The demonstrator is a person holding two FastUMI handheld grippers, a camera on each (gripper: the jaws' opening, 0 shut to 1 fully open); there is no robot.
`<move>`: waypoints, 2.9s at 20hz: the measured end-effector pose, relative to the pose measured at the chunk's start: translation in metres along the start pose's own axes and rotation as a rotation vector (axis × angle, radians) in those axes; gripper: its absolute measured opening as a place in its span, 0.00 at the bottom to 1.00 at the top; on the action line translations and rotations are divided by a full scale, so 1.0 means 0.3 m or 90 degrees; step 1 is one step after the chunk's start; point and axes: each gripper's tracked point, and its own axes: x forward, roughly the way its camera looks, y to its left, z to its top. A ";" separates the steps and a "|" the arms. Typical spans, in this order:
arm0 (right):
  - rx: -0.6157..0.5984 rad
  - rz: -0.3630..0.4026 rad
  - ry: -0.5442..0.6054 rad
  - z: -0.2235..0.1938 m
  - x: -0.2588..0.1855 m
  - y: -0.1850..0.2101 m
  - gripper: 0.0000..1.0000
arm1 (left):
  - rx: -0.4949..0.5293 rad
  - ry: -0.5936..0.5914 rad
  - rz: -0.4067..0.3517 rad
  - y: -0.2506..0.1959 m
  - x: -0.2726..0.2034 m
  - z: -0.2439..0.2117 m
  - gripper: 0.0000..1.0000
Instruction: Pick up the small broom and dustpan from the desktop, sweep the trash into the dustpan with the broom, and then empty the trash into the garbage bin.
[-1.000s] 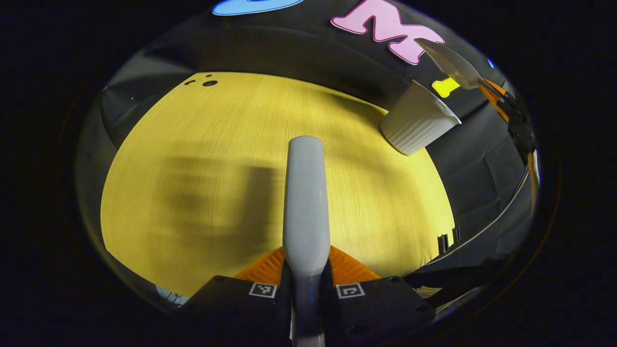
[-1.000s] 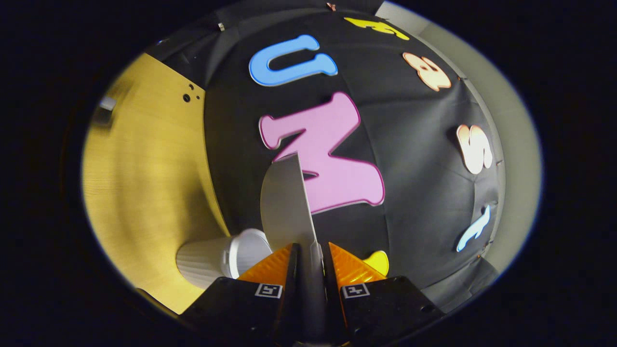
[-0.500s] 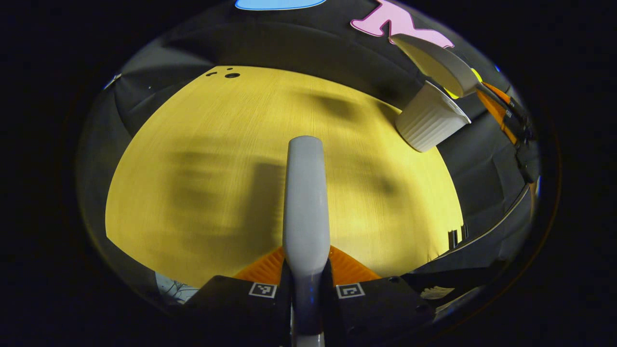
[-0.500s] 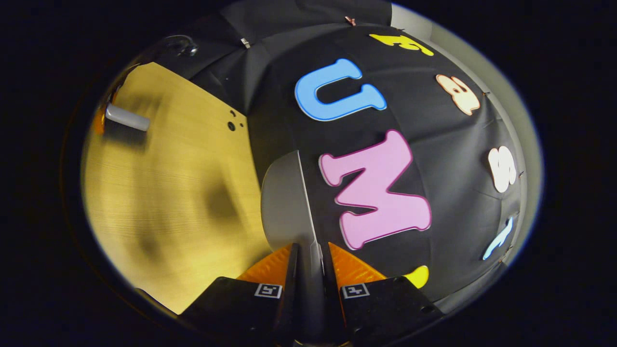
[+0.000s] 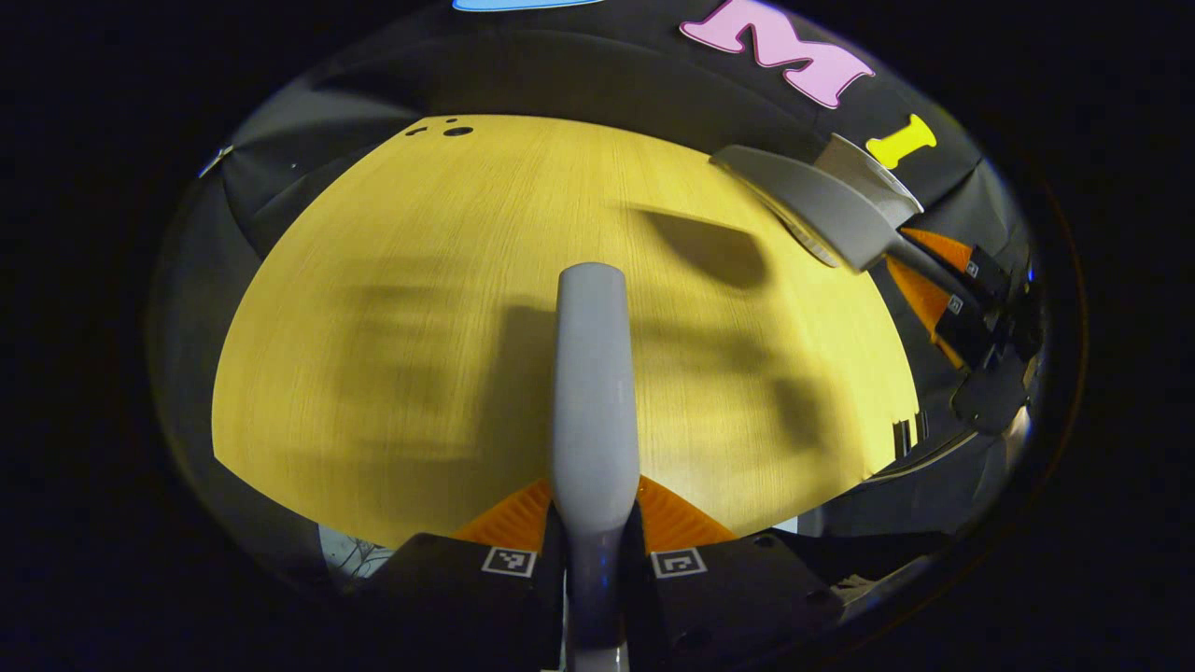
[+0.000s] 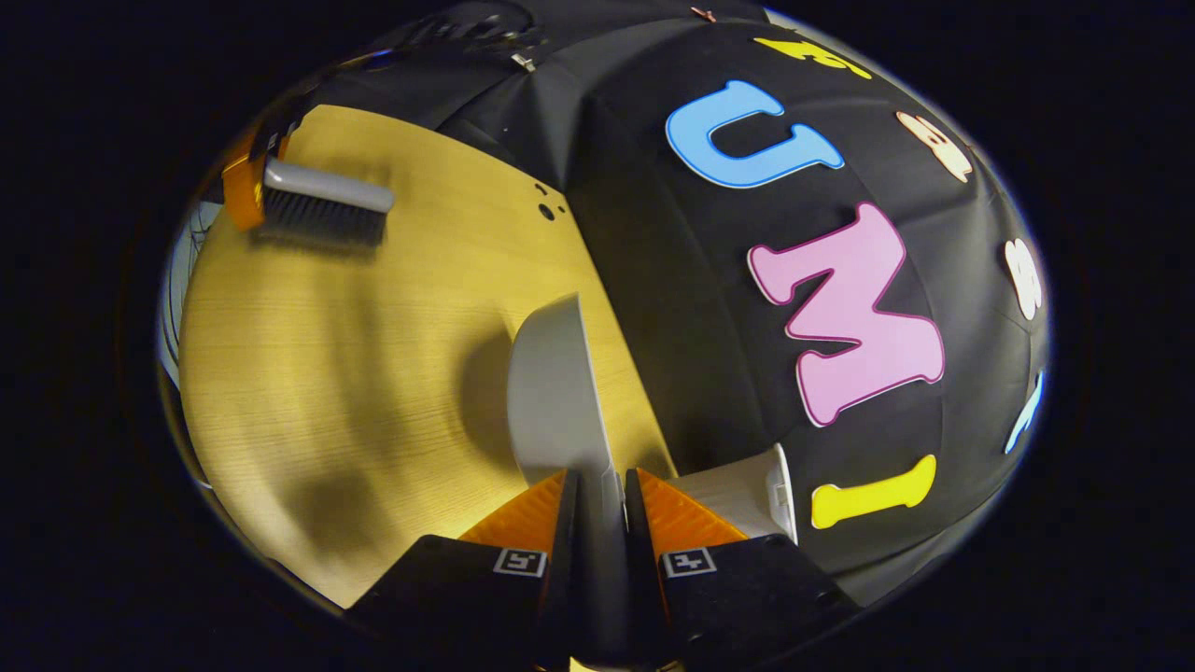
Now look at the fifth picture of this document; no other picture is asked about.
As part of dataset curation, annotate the black edge bracket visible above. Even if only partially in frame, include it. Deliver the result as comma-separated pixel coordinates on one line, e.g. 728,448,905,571
892,409,931,460

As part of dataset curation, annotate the gray dustpan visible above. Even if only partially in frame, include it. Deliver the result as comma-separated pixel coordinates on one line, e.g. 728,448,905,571
710,145,972,309

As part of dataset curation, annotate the wooden desktop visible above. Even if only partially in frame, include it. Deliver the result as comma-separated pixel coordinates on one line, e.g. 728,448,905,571
212,114,921,550

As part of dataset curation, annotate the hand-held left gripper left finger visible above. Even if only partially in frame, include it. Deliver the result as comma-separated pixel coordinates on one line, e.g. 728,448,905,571
359,478,567,672

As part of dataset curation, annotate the gray ribbed garbage bin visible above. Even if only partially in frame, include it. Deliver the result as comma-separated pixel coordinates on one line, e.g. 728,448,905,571
784,133,925,270

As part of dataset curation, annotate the small gray broom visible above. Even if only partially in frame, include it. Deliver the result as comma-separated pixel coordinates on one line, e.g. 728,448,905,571
551,262,641,672

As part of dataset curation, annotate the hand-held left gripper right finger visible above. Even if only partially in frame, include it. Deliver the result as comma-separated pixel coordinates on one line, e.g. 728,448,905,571
624,474,846,672

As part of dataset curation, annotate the black backdrop cloth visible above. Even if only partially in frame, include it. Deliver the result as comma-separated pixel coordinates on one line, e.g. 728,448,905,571
149,0,1037,598

